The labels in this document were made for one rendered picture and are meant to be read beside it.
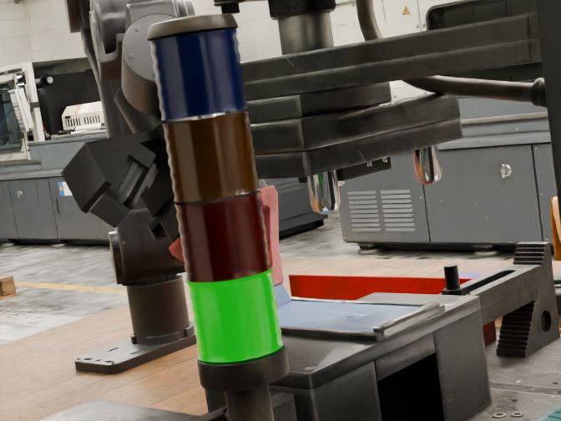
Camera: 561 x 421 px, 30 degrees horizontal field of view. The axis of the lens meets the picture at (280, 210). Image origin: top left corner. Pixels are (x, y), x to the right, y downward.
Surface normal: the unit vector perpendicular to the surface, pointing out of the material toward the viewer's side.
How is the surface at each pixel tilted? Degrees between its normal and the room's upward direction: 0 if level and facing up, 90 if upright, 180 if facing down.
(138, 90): 129
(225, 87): 104
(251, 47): 90
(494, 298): 90
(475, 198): 90
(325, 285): 90
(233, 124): 76
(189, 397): 0
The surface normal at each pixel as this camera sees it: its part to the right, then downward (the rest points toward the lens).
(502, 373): -0.14, -0.98
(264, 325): 0.63, -0.25
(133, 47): 0.15, -0.33
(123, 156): 0.57, -0.51
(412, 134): 0.73, -0.03
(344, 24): -0.71, 0.18
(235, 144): 0.61, 0.25
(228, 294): -0.05, -0.12
